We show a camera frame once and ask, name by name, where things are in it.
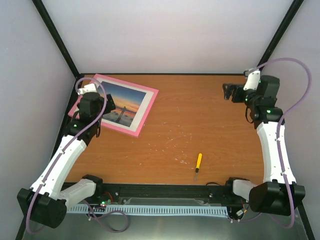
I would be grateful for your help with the sunset photo print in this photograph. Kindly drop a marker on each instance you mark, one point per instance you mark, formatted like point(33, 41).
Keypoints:
point(127, 102)

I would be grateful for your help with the pink picture frame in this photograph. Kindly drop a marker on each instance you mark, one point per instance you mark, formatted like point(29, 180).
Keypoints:
point(142, 113)

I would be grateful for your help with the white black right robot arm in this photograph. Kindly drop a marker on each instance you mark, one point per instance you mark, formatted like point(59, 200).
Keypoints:
point(279, 193)

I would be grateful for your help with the black right corner post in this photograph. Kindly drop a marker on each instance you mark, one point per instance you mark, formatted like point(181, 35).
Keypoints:
point(279, 33)

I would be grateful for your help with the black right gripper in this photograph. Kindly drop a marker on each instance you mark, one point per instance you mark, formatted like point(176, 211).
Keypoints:
point(227, 94)

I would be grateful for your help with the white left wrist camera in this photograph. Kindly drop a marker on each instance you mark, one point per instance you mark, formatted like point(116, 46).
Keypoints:
point(89, 88)

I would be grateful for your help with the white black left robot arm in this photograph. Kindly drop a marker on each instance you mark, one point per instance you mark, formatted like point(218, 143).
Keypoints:
point(45, 202)

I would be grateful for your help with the black corner post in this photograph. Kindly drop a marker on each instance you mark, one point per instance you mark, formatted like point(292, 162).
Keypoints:
point(46, 18)
point(279, 33)

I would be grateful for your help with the yellow handled screwdriver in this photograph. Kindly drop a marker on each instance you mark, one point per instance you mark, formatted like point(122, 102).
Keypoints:
point(198, 164)

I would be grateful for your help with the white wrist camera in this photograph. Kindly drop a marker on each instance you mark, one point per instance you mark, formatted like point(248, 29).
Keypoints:
point(252, 79)
point(89, 88)

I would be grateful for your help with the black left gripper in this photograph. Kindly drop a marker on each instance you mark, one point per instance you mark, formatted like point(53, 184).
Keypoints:
point(108, 109)

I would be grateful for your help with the black left corner post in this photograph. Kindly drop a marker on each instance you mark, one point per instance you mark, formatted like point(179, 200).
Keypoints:
point(46, 18)

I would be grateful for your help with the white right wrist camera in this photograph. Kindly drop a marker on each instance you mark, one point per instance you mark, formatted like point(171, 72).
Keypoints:
point(252, 79)

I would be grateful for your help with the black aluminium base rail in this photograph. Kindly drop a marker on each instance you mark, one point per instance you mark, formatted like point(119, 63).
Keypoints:
point(211, 194)

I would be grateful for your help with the light blue slotted cable duct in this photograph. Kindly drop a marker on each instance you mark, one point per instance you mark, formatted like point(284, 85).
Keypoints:
point(162, 210)

